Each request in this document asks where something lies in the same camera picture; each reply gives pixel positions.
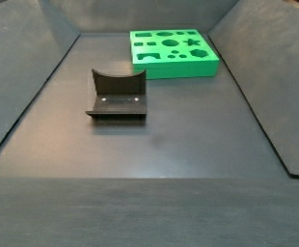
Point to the black curved bracket stand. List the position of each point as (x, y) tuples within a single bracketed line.
[(118, 95)]

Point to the green shape sorter block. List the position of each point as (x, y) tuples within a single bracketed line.
[(172, 54)]

